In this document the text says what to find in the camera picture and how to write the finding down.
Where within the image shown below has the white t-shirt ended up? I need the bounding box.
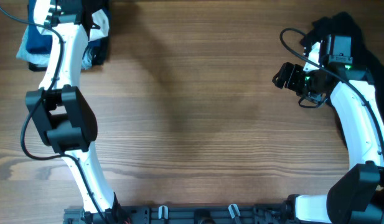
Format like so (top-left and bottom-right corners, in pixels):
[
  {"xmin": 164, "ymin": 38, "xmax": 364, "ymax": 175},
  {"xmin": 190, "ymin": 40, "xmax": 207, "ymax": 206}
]
[{"xmin": 35, "ymin": 8, "xmax": 111, "ymax": 42}]

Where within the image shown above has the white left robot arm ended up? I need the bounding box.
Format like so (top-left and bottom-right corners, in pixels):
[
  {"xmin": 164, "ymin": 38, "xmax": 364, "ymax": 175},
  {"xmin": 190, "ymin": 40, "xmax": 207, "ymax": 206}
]
[{"xmin": 23, "ymin": 0, "xmax": 126, "ymax": 223}]

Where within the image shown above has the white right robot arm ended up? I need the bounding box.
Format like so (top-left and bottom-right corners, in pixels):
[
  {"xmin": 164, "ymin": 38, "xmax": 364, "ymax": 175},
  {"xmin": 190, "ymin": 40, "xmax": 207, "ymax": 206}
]
[{"xmin": 273, "ymin": 63, "xmax": 384, "ymax": 223}]

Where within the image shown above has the crumpled black garment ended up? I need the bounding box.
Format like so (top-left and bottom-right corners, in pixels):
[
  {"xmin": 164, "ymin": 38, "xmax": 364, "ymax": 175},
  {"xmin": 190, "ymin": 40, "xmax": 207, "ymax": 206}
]
[{"xmin": 300, "ymin": 12, "xmax": 384, "ymax": 123}]

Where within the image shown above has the folded black garment under pile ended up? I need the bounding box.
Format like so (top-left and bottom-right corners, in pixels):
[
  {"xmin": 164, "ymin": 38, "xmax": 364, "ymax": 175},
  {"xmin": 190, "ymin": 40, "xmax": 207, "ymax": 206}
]
[{"xmin": 28, "ymin": 1, "xmax": 109, "ymax": 66}]

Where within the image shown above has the folded light grey shirt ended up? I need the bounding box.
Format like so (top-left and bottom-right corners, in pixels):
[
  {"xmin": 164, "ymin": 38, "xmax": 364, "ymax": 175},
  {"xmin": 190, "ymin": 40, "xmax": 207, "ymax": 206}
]
[{"xmin": 16, "ymin": 27, "xmax": 94, "ymax": 72}]

